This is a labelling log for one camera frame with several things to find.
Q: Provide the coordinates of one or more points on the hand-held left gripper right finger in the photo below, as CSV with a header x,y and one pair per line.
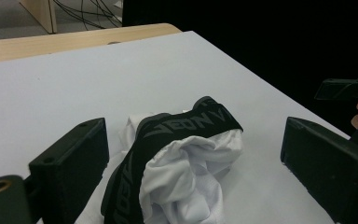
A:
x,y
332,168

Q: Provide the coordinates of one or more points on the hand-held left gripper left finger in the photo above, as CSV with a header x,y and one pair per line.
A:
x,y
71,161

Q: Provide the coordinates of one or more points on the white underwear with black waistband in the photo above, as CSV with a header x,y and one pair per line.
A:
x,y
180,161

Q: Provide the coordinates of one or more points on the white table mat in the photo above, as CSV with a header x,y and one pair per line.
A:
x,y
74,77

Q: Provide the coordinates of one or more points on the black curtain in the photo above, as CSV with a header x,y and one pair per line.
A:
x,y
261,37

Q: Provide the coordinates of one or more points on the light wooden table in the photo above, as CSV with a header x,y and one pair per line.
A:
x,y
59,43

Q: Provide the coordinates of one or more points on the light wooden shelf unit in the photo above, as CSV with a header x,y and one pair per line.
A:
x,y
42,12

